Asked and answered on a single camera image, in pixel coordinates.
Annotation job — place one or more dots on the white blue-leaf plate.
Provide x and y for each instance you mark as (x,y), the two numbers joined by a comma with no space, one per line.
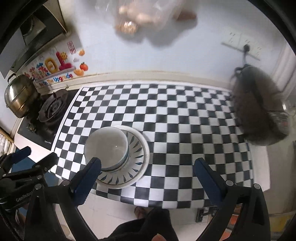
(135,166)

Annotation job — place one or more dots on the white wall socket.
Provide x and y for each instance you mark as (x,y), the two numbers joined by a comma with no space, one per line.
(237,41)

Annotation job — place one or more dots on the steel steamer pot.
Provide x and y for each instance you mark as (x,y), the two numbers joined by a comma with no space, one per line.
(20,94)

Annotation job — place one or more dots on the black range hood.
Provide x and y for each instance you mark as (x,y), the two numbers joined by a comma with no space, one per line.
(39,31)

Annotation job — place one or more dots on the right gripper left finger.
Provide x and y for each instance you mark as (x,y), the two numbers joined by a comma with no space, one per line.
(83,181)

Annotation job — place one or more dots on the right hand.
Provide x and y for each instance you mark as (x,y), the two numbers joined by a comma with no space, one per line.
(158,237)

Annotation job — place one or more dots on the plastic bag of eggs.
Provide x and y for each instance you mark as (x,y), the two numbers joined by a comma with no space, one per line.
(127,17)

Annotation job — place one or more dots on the checkerboard mat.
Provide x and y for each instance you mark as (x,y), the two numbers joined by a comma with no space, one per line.
(180,124)

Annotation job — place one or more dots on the black glass cooktop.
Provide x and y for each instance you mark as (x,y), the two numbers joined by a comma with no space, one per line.
(41,124)

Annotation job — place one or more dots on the colourful wall sticker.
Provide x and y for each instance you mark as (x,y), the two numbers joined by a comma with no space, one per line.
(61,62)

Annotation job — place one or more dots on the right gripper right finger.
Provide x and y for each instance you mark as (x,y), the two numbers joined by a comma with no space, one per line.
(212,183)

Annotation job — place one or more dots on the white bowl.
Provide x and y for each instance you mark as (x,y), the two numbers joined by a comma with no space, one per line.
(110,146)

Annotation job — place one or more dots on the brown rice cooker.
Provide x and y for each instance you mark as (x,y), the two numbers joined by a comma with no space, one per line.
(259,107)

